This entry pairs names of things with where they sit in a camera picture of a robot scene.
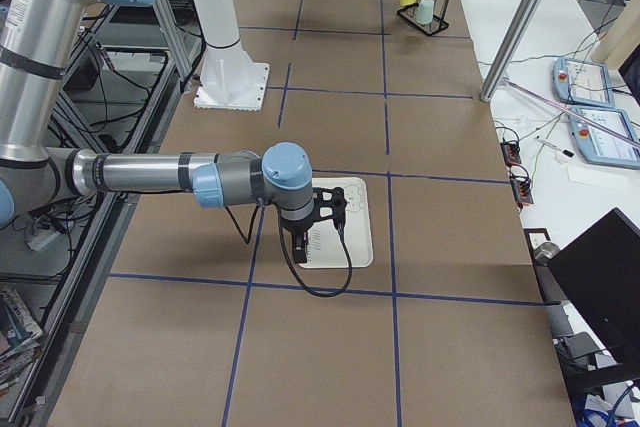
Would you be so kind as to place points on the aluminium frame post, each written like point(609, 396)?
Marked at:
point(514, 34)

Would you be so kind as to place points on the cream bear tray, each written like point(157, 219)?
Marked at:
point(324, 248)

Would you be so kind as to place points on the black wire cup rack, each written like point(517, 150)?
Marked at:
point(439, 24)

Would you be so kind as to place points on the light green cup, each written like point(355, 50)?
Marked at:
point(425, 12)

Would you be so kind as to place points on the black marker pen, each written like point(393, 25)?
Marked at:
point(554, 147)

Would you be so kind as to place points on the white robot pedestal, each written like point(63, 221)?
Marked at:
point(229, 78)

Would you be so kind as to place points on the stack of books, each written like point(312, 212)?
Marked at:
point(21, 336)

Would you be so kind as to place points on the black laptop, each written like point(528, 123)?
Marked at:
point(599, 274)

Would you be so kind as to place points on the metal cup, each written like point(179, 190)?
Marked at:
point(544, 252)

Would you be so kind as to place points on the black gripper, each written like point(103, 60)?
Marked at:
point(296, 228)

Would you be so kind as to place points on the upper teach pendant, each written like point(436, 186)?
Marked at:
point(583, 82)

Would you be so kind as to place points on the teach pendant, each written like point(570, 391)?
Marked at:
point(599, 148)
point(583, 82)

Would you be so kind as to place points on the lower teach pendant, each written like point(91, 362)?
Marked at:
point(599, 148)

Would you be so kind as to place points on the long metal rod tool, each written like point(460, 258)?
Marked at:
point(585, 120)

